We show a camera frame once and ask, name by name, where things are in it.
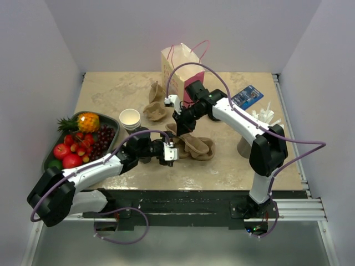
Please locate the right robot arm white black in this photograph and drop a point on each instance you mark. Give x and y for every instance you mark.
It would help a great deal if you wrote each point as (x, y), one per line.
(268, 147)

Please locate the green lime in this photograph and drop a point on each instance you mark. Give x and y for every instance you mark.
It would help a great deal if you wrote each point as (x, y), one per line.
(55, 163)

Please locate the red apple rear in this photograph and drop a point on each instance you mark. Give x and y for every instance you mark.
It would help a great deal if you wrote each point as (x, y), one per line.
(61, 151)

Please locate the red apple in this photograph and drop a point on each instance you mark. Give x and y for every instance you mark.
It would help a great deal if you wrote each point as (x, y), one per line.
(72, 161)
(61, 151)

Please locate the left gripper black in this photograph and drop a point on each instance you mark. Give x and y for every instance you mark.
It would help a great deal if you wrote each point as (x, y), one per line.
(170, 163)

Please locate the toy pineapple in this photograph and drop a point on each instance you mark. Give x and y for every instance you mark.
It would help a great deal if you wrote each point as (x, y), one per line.
(84, 122)

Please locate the dark green fruit tray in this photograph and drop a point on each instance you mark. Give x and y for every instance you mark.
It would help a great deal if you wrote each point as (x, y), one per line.
(83, 138)

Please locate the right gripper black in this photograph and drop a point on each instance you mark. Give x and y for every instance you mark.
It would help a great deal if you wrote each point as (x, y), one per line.
(183, 126)

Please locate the dark red grapes bunch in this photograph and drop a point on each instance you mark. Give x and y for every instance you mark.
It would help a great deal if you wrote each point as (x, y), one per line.
(100, 147)

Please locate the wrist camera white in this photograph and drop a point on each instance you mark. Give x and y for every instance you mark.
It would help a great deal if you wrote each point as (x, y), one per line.
(171, 153)
(173, 101)

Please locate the single cardboard cup carrier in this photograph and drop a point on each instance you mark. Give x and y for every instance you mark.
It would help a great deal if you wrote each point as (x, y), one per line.
(156, 93)

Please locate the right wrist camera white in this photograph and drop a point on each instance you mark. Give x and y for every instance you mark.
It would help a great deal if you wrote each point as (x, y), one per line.
(173, 101)

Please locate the pink beige paper bag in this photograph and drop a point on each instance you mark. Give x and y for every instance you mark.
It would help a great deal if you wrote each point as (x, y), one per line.
(179, 79)

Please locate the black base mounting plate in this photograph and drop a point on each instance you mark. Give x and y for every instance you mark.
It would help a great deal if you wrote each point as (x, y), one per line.
(190, 208)

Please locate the blue razor package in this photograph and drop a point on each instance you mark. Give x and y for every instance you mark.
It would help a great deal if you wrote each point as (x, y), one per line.
(247, 97)

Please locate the red apple front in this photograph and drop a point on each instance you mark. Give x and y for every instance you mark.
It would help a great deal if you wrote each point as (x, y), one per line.
(72, 161)

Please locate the grey straw holder cup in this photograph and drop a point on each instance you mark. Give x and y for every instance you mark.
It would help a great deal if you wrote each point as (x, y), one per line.
(244, 148)

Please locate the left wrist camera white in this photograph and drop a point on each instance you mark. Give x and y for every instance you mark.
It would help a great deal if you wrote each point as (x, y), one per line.
(171, 153)

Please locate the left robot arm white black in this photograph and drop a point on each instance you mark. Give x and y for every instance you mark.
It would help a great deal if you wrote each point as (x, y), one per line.
(53, 196)

